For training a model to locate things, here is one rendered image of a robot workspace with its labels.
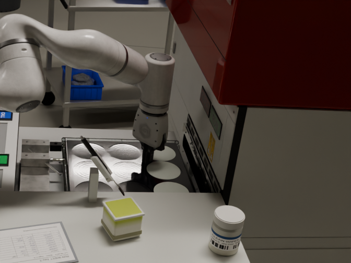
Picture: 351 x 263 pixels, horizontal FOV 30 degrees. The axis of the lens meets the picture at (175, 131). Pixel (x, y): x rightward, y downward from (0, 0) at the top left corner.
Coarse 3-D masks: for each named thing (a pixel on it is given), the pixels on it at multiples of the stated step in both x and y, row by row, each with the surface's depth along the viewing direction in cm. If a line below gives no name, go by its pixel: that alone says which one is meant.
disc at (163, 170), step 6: (156, 162) 195; (162, 162) 196; (168, 162) 196; (150, 168) 192; (156, 168) 193; (162, 168) 193; (168, 168) 194; (174, 168) 194; (150, 174) 189; (156, 174) 190; (162, 174) 190; (168, 174) 190; (174, 174) 191
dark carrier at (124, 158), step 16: (80, 144) 200; (96, 144) 201; (112, 144) 202; (128, 144) 204; (176, 144) 207; (80, 160) 191; (112, 160) 194; (128, 160) 195; (176, 160) 198; (80, 176) 184; (112, 176) 186; (128, 176) 187; (144, 176) 188; (192, 192) 184
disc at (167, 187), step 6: (156, 186) 184; (162, 186) 184; (168, 186) 185; (174, 186) 185; (180, 186) 186; (156, 192) 181; (162, 192) 182; (168, 192) 182; (174, 192) 183; (180, 192) 183; (186, 192) 183
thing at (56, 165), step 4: (20, 160) 196; (20, 164) 195; (52, 164) 197; (56, 164) 197; (60, 164) 197; (20, 168) 196; (56, 168) 198; (60, 168) 198; (52, 172) 198; (60, 172) 199
